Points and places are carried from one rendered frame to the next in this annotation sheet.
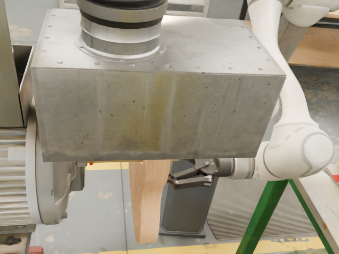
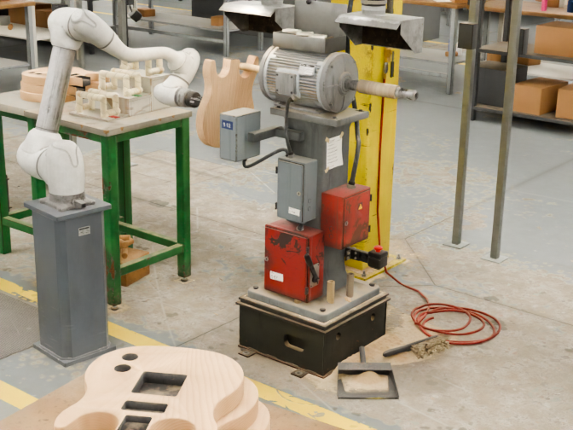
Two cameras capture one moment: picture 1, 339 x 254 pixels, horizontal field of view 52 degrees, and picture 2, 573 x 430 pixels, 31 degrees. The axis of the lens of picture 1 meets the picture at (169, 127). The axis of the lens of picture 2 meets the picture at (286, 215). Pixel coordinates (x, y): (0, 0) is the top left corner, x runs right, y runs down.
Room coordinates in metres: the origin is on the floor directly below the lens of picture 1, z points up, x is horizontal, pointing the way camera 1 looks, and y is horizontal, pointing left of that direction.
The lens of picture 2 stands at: (3.11, 3.79, 2.08)
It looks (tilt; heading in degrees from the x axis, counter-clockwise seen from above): 18 degrees down; 233
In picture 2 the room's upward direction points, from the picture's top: 1 degrees clockwise
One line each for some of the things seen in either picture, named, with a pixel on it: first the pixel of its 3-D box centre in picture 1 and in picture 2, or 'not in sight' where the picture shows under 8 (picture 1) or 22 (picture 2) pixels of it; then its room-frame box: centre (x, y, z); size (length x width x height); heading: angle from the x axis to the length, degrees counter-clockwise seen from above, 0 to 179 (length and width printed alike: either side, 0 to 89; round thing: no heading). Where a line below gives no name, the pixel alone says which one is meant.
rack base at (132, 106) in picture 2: not in sight; (120, 101); (0.75, -0.75, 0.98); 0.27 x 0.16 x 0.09; 108
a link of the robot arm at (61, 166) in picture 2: not in sight; (64, 165); (1.33, -0.17, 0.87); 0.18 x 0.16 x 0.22; 99
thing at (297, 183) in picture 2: not in sight; (296, 157); (0.55, 0.47, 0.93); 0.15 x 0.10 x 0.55; 105
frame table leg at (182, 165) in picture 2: not in sight; (183, 200); (0.49, -0.58, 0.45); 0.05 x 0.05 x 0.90; 15
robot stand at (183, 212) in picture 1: (190, 177); (71, 277); (1.33, -0.16, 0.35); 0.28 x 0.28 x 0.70; 7
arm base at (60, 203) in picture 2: not in sight; (69, 198); (1.33, -0.14, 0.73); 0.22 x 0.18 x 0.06; 97
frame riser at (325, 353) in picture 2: not in sight; (313, 319); (0.40, 0.43, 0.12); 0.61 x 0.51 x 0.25; 15
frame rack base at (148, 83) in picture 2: not in sight; (141, 89); (0.60, -0.80, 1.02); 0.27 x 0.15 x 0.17; 108
